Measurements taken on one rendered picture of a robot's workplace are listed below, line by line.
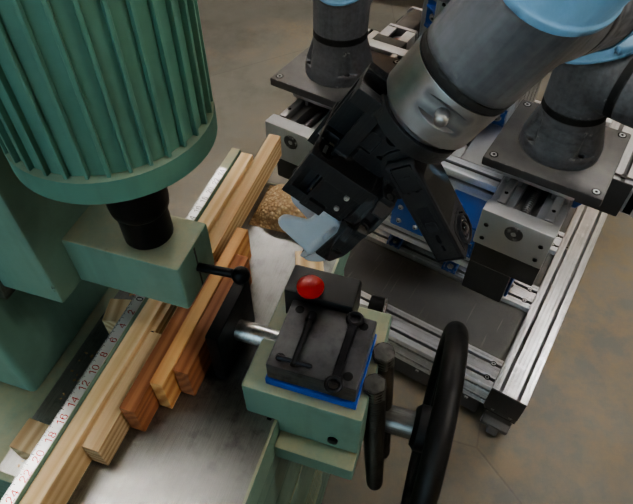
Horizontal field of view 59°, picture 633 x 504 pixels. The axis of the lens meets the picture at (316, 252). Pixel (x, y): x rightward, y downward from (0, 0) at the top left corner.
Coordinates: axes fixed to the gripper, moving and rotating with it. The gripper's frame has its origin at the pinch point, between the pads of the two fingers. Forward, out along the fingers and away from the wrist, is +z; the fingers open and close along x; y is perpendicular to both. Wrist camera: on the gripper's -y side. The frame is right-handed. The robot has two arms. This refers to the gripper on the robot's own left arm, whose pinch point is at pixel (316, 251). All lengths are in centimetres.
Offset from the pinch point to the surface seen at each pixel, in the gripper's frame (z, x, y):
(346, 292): 4.6, -1.3, -6.3
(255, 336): 13.4, 4.2, -1.0
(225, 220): 20.9, -13.2, 8.1
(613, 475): 58, -39, -115
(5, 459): 41.4, 21.7, 15.4
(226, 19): 156, -233, 55
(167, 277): 9.5, 5.7, 10.9
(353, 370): 3.8, 7.2, -9.5
